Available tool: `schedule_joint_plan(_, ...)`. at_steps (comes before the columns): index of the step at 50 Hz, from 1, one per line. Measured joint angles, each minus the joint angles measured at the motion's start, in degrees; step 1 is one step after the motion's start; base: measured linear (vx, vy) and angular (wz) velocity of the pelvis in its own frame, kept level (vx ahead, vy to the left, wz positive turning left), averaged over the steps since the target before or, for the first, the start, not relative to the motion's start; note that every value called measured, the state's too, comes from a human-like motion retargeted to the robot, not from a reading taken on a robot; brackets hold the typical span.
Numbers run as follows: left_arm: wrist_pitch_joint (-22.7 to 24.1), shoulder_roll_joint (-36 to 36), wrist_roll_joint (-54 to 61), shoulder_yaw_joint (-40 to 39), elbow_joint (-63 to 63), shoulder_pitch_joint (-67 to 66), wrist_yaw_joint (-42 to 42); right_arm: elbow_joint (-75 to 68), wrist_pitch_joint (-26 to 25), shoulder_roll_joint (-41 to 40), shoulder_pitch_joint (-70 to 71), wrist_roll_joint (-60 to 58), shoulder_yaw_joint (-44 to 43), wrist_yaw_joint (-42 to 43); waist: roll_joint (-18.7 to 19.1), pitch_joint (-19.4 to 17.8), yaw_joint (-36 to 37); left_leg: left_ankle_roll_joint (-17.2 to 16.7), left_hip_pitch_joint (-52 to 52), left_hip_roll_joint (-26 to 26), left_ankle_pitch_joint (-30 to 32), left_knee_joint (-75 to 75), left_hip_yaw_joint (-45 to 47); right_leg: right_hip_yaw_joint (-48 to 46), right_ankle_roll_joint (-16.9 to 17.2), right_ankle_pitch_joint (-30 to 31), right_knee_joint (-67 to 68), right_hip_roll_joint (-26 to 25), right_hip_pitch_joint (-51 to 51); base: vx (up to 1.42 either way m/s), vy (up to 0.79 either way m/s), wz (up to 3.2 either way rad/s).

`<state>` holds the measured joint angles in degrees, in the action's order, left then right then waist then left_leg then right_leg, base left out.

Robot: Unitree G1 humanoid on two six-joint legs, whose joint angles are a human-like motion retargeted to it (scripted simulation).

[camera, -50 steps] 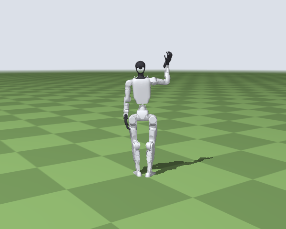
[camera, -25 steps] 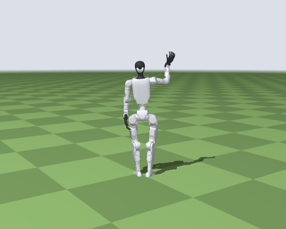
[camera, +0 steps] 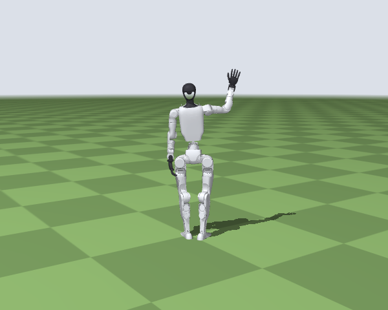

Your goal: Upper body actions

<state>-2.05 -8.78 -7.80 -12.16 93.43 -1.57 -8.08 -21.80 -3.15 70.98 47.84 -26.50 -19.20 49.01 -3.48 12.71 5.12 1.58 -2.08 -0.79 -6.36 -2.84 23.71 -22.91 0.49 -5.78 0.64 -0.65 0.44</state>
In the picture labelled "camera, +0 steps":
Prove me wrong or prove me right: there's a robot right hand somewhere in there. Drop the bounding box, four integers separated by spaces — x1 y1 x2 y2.
227 69 241 92

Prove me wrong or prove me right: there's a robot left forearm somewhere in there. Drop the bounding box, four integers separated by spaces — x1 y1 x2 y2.
167 131 175 159

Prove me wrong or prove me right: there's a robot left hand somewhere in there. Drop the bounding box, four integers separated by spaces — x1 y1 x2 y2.
168 155 177 176

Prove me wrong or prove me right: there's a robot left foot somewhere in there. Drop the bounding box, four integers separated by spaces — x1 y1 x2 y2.
180 231 193 240

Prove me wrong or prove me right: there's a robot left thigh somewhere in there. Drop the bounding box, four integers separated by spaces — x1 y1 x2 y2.
175 154 191 203

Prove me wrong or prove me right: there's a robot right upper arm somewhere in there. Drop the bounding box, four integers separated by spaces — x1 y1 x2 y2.
202 104 230 116

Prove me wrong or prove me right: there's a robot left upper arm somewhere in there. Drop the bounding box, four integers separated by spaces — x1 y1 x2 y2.
169 108 179 139

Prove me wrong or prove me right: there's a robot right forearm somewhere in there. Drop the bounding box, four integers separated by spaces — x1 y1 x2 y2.
224 87 234 110

